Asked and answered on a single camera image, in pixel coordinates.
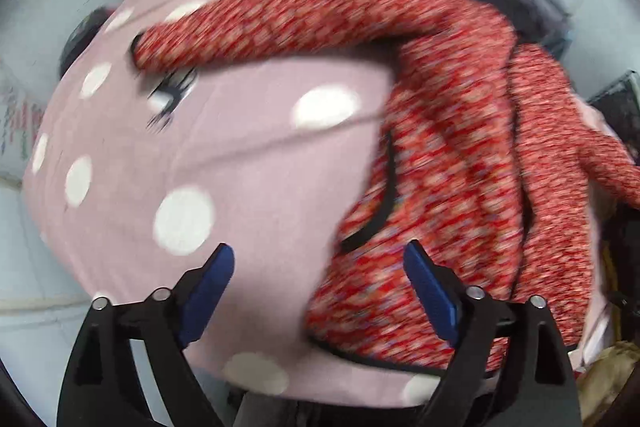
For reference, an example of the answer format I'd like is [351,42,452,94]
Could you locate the red patterned knit jacket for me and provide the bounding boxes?
[131,0,640,377]

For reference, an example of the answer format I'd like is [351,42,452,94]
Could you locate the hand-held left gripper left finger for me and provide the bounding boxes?
[56,243,236,427]

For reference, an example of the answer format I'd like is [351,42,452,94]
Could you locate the pink polka dot blanket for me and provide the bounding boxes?
[22,0,623,408]

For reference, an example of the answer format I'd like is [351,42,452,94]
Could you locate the black box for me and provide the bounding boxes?
[586,71,640,145]

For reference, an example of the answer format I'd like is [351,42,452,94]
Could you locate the beige cloth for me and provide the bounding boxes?
[577,341,640,427]

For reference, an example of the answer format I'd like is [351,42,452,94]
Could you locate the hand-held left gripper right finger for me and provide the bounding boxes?
[403,241,584,427]

